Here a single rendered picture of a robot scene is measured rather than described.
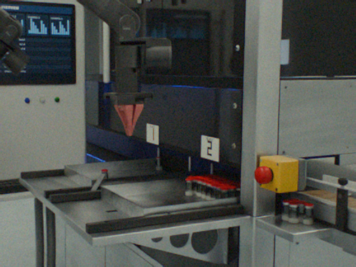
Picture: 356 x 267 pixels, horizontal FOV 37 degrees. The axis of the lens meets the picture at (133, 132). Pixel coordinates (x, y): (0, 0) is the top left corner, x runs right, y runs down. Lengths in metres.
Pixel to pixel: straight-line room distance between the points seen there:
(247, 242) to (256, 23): 0.52
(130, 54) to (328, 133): 0.54
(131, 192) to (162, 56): 0.45
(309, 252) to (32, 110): 1.15
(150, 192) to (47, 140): 0.71
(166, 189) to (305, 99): 0.47
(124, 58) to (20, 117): 0.94
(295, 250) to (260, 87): 0.43
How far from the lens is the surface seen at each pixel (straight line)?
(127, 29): 1.18
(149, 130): 1.73
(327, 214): 1.27
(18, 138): 2.06
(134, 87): 1.19
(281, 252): 1.38
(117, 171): 1.80
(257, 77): 1.25
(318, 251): 1.47
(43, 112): 2.08
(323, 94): 1.38
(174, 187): 1.54
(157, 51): 1.19
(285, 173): 1.21
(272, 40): 1.28
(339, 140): 1.44
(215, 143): 1.40
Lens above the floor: 1.23
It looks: 7 degrees down
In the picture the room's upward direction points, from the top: straight up
